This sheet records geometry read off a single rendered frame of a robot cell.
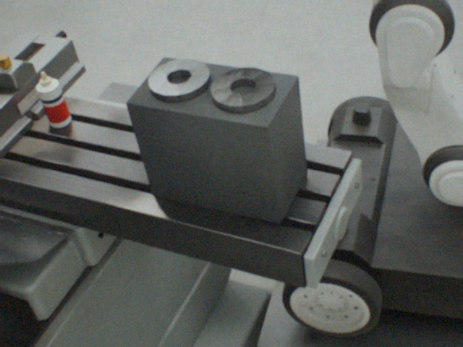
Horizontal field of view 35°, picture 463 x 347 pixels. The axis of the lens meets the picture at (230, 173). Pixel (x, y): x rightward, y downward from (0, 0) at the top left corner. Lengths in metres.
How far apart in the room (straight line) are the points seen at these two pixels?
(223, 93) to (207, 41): 2.26
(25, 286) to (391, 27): 0.74
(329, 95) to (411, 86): 1.53
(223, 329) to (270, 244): 0.84
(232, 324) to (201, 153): 0.90
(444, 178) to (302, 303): 0.38
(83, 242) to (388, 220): 0.64
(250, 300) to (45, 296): 0.76
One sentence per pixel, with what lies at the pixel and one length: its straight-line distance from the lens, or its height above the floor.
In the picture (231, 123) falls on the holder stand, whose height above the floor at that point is 1.11.
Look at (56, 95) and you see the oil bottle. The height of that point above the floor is 0.99.
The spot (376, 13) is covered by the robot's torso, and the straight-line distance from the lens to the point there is 1.30.
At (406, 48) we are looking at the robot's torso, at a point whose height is 1.00.
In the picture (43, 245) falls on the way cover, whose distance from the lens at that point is 1.25.
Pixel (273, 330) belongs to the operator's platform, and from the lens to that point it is 1.62.
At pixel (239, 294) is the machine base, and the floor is 0.20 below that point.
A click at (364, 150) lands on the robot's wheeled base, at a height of 0.59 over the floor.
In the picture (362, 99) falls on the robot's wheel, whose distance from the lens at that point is 1.84.
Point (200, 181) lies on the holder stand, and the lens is 1.09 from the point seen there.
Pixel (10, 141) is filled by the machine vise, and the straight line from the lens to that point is 1.36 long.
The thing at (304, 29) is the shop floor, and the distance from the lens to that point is 3.25.
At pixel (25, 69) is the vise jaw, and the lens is 1.38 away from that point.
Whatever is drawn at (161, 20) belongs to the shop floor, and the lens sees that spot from 3.48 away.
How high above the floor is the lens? 1.72
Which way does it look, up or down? 42 degrees down
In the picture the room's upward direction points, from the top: 11 degrees counter-clockwise
